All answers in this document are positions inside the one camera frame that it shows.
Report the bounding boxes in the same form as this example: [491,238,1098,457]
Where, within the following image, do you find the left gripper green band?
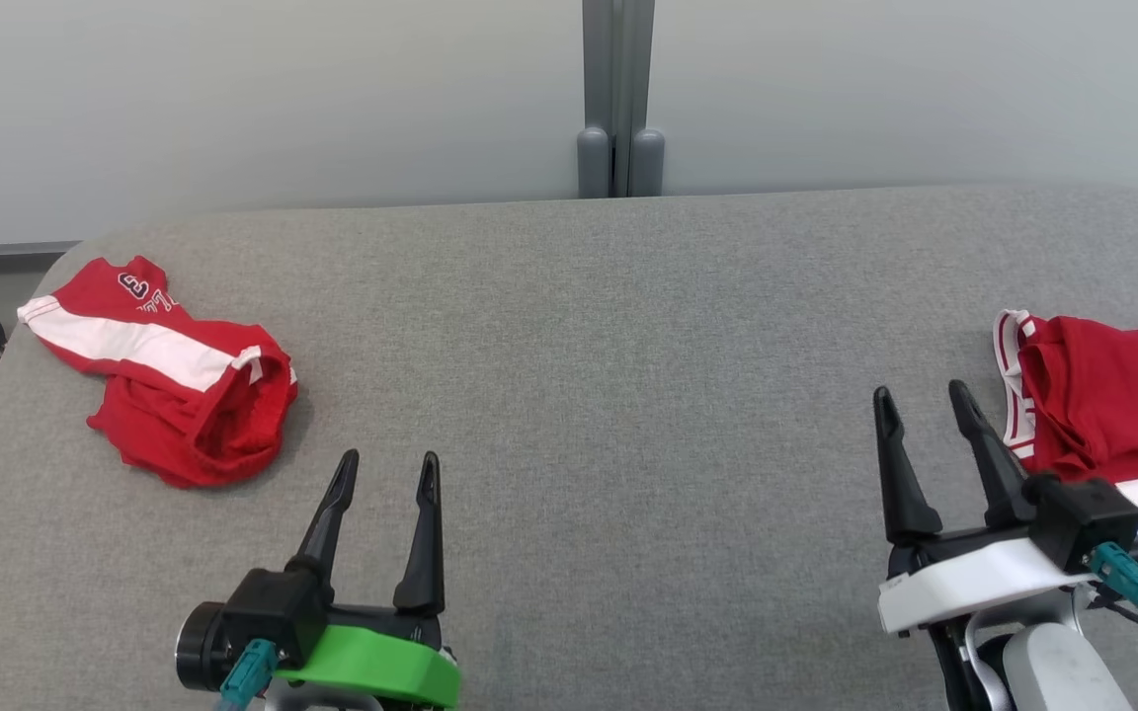
[273,449,462,710]

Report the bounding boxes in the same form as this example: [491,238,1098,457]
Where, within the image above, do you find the grey double partition post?
[577,0,667,199]

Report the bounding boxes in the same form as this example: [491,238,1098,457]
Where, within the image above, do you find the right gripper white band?
[873,380,1123,636]

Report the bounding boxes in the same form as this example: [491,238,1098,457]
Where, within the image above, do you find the red shirt with striped collar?
[992,309,1138,553]

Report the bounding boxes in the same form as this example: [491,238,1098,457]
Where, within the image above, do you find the red shorts with white stripe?
[18,255,299,490]

